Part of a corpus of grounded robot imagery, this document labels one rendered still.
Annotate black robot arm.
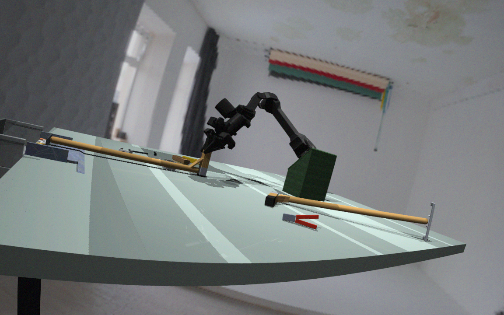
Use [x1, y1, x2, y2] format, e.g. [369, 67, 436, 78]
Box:
[207, 92, 316, 158]

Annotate brown wooden block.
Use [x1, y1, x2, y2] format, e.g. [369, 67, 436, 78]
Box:
[172, 155, 190, 166]

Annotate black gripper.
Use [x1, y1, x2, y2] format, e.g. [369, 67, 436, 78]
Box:
[200, 121, 237, 154]

